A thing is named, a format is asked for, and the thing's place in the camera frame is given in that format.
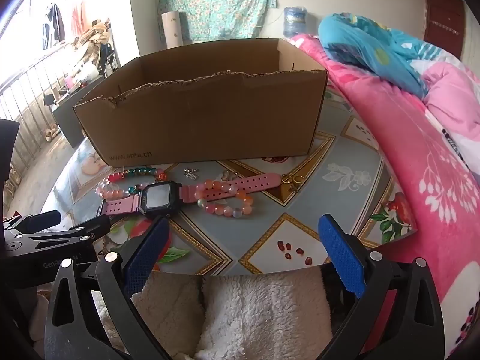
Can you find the fruit pattern tablecloth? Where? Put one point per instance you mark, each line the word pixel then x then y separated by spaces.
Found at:
pixel 300 157

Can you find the brown door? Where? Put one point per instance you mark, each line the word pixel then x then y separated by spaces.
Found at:
pixel 444 22

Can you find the metal railing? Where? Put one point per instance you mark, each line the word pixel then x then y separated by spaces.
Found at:
pixel 26 93

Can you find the pink hanging garment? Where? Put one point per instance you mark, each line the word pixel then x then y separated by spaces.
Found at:
pixel 78 18

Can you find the gold butterfly charm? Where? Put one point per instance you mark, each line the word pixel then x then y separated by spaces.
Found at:
pixel 226 175

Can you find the white paper roll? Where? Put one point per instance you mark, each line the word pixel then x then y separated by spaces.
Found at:
pixel 172 30

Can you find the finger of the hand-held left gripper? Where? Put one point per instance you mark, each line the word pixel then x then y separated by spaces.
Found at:
pixel 41 219
pixel 90 228

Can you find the white fleece garment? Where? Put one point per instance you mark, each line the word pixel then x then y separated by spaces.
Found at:
pixel 255 307

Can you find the large cardboard box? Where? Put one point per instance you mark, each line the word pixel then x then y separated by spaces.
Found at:
pixel 210 120

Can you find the grey cabinet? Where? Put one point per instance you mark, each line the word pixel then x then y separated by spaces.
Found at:
pixel 65 120

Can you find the green floral curtain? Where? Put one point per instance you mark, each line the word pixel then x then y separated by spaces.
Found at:
pixel 213 3

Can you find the light pink quilt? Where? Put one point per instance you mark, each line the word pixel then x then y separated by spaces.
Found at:
pixel 450 86

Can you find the beige blanket pile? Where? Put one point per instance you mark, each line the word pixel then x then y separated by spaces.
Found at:
pixel 93 35

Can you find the wheelchair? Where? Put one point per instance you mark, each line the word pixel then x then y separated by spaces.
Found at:
pixel 107 56

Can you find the pink floral blanket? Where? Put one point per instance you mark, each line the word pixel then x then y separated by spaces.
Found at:
pixel 405 138

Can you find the blue water jug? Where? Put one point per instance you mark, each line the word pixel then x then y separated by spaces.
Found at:
pixel 296 20

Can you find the blue pillow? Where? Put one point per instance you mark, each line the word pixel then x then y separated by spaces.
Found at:
pixel 356 45

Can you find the beige slippers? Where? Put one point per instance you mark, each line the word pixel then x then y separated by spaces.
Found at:
pixel 50 134

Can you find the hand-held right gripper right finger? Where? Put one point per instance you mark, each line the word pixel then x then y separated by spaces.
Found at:
pixel 343 258

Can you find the dark hanging jacket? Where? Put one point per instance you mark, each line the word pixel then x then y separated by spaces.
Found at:
pixel 54 22

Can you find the black wrist watch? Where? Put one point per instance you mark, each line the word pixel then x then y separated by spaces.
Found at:
pixel 157 198

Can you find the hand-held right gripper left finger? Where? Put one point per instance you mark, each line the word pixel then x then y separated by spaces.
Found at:
pixel 146 257

